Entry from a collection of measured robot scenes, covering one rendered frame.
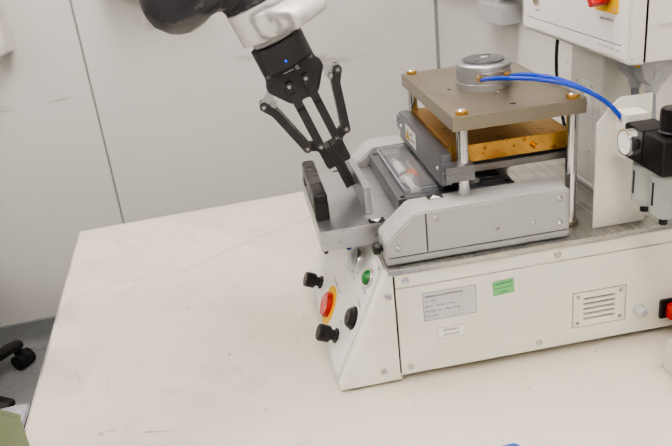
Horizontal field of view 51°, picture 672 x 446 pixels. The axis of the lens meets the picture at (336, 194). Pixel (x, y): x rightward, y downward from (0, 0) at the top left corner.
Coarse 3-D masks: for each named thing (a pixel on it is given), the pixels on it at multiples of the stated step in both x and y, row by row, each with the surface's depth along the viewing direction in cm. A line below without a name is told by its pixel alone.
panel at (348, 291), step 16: (320, 256) 124; (336, 256) 115; (368, 256) 100; (320, 272) 122; (336, 272) 112; (320, 288) 119; (336, 288) 110; (352, 288) 103; (368, 288) 96; (320, 304) 117; (336, 304) 108; (352, 304) 101; (368, 304) 95; (336, 320) 106; (352, 336) 98; (336, 352) 102; (336, 368) 101
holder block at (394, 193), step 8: (376, 160) 111; (376, 168) 109; (384, 168) 107; (376, 176) 110; (384, 176) 104; (504, 176) 99; (384, 184) 104; (392, 184) 101; (456, 184) 98; (480, 184) 98; (488, 184) 97; (496, 184) 97; (392, 192) 99; (400, 192) 98; (432, 192) 97; (440, 192) 96; (448, 192) 96; (392, 200) 100; (400, 200) 96
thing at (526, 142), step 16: (416, 112) 110; (432, 128) 102; (448, 128) 101; (480, 128) 100; (496, 128) 99; (512, 128) 98; (528, 128) 98; (544, 128) 97; (560, 128) 96; (448, 144) 95; (480, 144) 94; (496, 144) 95; (512, 144) 95; (528, 144) 95; (544, 144) 96; (560, 144) 96; (480, 160) 96; (496, 160) 96; (512, 160) 96; (528, 160) 96; (544, 160) 97
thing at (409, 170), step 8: (384, 152) 111; (392, 152) 111; (400, 152) 110; (408, 152) 110; (392, 160) 107; (400, 160) 107; (408, 160) 107; (416, 160) 106; (392, 168) 104; (400, 168) 104; (408, 168) 104; (416, 168) 103; (424, 168) 103; (400, 176) 101; (408, 176) 101; (416, 176) 100; (424, 176) 100; (432, 176) 100; (408, 184) 98; (416, 184) 98; (424, 184) 97; (432, 184) 97
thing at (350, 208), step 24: (360, 168) 115; (336, 192) 107; (360, 192) 100; (384, 192) 105; (312, 216) 103; (336, 216) 99; (360, 216) 98; (384, 216) 97; (336, 240) 95; (360, 240) 96
